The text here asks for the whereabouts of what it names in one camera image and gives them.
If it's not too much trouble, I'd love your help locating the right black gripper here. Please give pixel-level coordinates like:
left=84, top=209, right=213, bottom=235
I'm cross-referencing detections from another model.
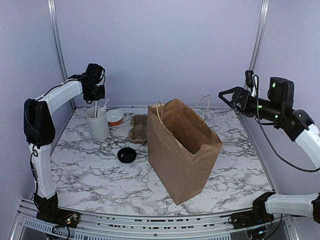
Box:
left=219, top=86, right=283, bottom=123

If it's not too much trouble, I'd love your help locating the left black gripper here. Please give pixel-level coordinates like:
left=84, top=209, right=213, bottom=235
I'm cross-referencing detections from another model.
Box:
left=83, top=83, right=105, bottom=101

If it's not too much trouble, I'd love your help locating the cardboard cup carrier tray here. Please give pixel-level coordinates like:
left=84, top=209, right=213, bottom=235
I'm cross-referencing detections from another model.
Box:
left=128, top=114, right=148, bottom=145

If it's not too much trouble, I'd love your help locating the brown paper bag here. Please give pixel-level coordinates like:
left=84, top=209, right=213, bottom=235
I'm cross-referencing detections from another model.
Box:
left=147, top=98, right=223, bottom=205

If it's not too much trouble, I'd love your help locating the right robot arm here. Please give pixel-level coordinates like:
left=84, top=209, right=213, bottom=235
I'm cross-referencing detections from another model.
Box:
left=218, top=74, right=320, bottom=224

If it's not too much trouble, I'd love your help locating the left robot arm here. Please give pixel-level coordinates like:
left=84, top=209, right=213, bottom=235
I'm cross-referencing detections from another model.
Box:
left=23, top=63, right=106, bottom=223

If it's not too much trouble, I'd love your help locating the orange white bowl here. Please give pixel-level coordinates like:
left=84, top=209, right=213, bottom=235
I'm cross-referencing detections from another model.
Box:
left=106, top=109, right=124, bottom=127

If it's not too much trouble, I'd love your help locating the white utensil holder cup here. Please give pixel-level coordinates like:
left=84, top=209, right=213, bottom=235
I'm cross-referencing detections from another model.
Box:
left=85, top=107, right=110, bottom=141

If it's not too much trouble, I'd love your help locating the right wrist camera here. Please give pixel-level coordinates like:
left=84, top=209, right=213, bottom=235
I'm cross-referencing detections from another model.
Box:
left=245, top=70, right=259, bottom=98

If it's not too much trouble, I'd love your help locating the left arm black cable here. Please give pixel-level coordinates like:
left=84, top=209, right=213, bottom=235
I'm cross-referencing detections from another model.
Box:
left=23, top=67, right=106, bottom=201

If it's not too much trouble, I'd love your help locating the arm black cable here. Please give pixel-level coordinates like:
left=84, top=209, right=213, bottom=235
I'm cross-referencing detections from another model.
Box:
left=23, top=67, right=106, bottom=201
left=249, top=74, right=320, bottom=173

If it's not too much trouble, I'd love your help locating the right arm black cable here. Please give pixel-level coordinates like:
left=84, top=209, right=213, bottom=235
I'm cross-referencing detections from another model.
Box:
left=249, top=74, right=320, bottom=173

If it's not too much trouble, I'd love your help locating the left aluminium frame post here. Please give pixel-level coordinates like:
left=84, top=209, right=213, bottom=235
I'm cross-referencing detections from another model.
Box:
left=47, top=0, right=76, bottom=111

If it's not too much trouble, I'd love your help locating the aluminium frame post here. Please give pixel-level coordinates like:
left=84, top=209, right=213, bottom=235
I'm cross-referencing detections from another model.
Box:
left=249, top=0, right=270, bottom=71
left=47, top=0, right=76, bottom=111

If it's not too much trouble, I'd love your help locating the right aluminium frame post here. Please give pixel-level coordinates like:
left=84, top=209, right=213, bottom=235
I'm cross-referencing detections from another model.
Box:
left=249, top=0, right=270, bottom=71

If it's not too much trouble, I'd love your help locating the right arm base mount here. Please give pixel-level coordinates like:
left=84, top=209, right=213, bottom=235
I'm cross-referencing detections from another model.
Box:
left=228, top=192, right=275, bottom=230

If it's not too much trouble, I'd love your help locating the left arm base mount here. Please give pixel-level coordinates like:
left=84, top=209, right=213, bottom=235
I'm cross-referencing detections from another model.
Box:
left=33, top=194, right=80, bottom=228

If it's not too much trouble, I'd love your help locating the aluminium front rail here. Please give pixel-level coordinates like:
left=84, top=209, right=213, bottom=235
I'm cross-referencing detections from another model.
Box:
left=9, top=199, right=302, bottom=240

